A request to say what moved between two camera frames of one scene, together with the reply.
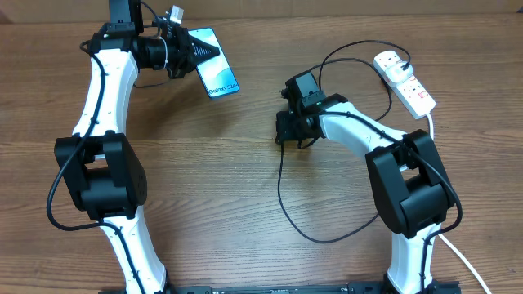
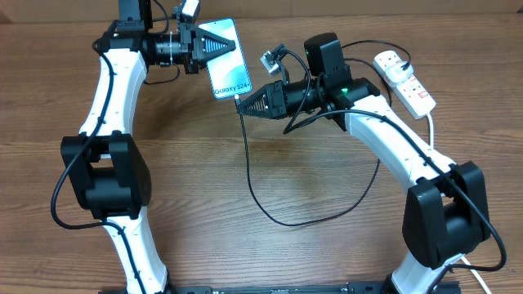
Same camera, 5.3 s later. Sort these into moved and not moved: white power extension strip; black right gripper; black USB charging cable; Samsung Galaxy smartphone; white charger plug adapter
Moved: Samsung Galaxy smartphone; black right gripper; black USB charging cable
Not moved: white charger plug adapter; white power extension strip
